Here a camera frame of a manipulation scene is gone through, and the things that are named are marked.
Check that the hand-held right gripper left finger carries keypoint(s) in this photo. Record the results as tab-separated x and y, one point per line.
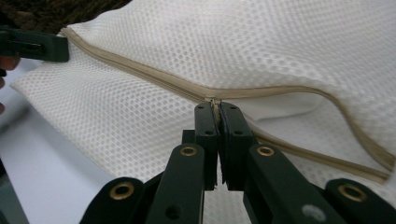
207	140

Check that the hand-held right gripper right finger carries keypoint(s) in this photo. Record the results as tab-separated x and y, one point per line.
235	146

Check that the brown woven basket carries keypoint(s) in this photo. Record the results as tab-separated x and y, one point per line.
46	12

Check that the cream mesh laundry bag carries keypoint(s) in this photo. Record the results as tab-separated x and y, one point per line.
124	109

